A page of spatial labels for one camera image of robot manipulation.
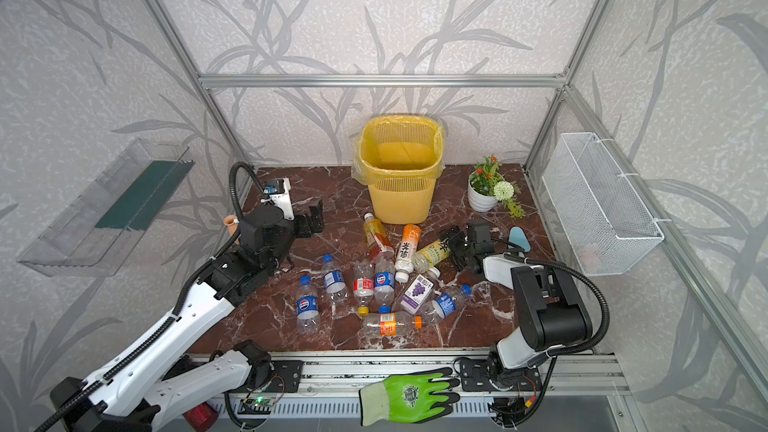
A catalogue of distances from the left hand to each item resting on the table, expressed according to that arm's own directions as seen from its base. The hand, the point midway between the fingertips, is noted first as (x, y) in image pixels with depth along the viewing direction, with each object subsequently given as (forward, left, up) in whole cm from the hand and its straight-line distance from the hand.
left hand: (309, 194), depth 72 cm
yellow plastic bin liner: (+32, -21, -13) cm, 40 cm away
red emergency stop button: (-43, +22, -27) cm, 55 cm away
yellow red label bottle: (0, -16, -24) cm, 28 cm away
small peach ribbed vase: (+4, +30, -20) cm, 36 cm away
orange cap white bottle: (-3, -24, -26) cm, 36 cm away
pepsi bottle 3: (-12, -18, -25) cm, 33 cm away
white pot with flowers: (+20, -52, -20) cm, 59 cm away
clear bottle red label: (-13, -12, -26) cm, 31 cm away
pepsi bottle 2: (-12, -3, -25) cm, 28 cm away
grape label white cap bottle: (-14, -28, -27) cm, 41 cm away
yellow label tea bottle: (-6, -30, -22) cm, 37 cm away
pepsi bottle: (-19, +3, -26) cm, 32 cm away
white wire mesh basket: (-10, -66, +4) cm, 67 cm away
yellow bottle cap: (-19, -12, -28) cm, 36 cm away
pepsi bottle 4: (-18, -35, -25) cm, 46 cm away
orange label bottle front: (-22, -16, -30) cm, 41 cm away
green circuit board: (-40, +11, -30) cm, 51 cm away
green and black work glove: (-39, -26, -27) cm, 54 cm away
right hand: (+5, -36, -26) cm, 44 cm away
